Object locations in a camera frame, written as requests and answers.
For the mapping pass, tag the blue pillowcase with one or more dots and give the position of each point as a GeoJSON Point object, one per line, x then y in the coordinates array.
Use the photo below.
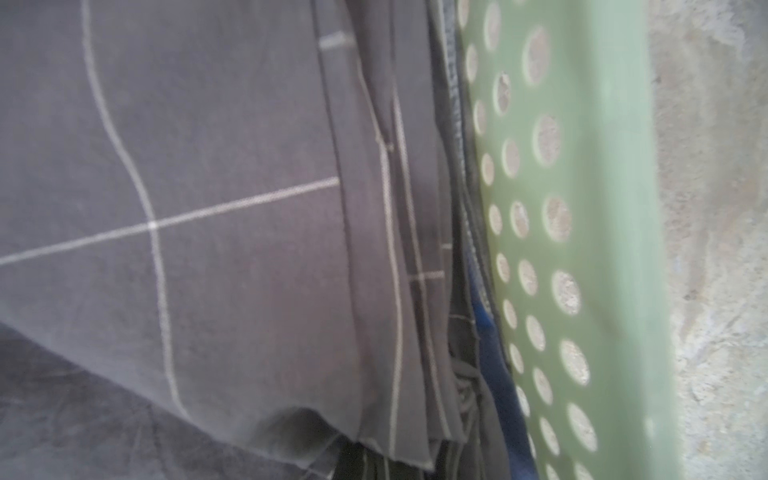
{"type": "Point", "coordinates": [493, 361]}

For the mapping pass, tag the dark grey checked pillowcase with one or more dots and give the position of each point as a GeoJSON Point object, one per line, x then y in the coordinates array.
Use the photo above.
{"type": "Point", "coordinates": [237, 211]}
{"type": "Point", "coordinates": [60, 422]}

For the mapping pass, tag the mint green plastic basket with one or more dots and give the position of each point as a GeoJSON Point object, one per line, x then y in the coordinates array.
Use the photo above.
{"type": "Point", "coordinates": [558, 95]}

